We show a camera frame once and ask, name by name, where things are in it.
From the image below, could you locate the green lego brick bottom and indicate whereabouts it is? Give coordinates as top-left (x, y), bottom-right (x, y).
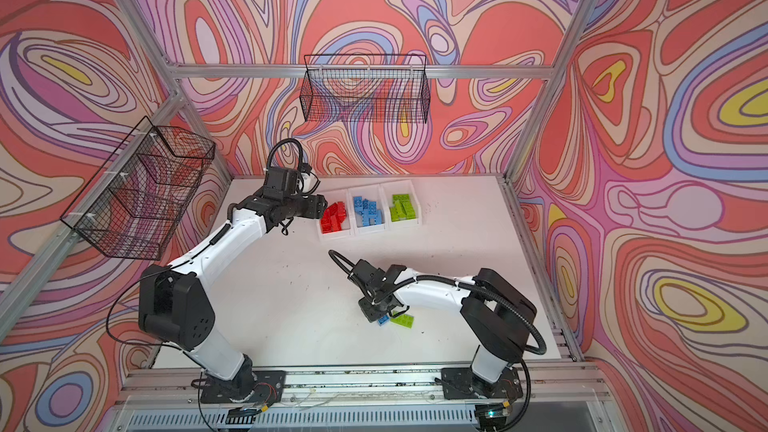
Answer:
top-left (390, 314), bottom-right (414, 329)

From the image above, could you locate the blue lego brick top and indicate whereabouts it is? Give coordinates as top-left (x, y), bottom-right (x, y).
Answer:
top-left (353, 196), bottom-right (364, 213)

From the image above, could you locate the large green lego brick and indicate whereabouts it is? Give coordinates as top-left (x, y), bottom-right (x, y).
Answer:
top-left (398, 194), bottom-right (417, 220)

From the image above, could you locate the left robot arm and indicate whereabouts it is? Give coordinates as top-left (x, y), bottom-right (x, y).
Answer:
top-left (138, 138), bottom-right (327, 386)

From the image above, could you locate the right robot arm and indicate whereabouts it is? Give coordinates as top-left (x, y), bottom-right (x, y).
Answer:
top-left (342, 260), bottom-right (547, 385)

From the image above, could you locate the left white bin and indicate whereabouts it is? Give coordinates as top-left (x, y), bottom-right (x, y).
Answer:
top-left (317, 189), bottom-right (353, 241)

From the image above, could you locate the white bin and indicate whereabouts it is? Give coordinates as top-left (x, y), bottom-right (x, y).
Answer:
top-left (348, 185), bottom-right (386, 236)
top-left (317, 189), bottom-right (353, 241)
top-left (380, 180), bottom-right (422, 230)

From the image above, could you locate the middle white bin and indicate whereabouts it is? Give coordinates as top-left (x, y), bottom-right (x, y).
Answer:
top-left (348, 185), bottom-right (386, 236)

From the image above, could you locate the right white bin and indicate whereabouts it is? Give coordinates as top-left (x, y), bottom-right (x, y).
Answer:
top-left (380, 180), bottom-right (422, 230)

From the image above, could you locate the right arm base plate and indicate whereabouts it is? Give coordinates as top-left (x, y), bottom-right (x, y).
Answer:
top-left (435, 367), bottom-right (524, 402)

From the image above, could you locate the black wire basket back wall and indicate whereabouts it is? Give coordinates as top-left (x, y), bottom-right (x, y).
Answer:
top-left (299, 53), bottom-right (431, 124)

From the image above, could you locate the black wire basket wall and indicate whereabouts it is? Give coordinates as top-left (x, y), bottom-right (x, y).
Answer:
top-left (60, 117), bottom-right (215, 260)
top-left (299, 53), bottom-right (431, 124)

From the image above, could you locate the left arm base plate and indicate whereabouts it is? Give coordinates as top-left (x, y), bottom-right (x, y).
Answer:
top-left (201, 370), bottom-right (287, 405)

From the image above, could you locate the black wire basket left wall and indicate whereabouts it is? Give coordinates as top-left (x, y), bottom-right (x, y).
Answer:
top-left (60, 117), bottom-right (215, 260)

